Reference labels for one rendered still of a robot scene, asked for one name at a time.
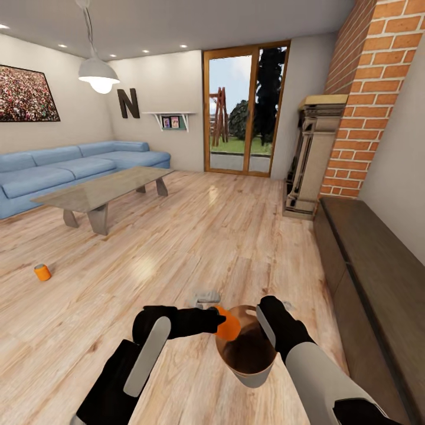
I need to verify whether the trash can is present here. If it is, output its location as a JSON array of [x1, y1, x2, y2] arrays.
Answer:
[[214, 305, 279, 388]]

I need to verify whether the can of soda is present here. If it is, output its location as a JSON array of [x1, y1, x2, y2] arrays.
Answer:
[[34, 264, 51, 282], [208, 306, 240, 341]]

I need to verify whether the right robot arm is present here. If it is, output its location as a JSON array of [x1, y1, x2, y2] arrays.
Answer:
[[256, 297, 401, 425]]

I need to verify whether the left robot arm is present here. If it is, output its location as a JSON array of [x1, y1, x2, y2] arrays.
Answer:
[[68, 112, 246, 425]]

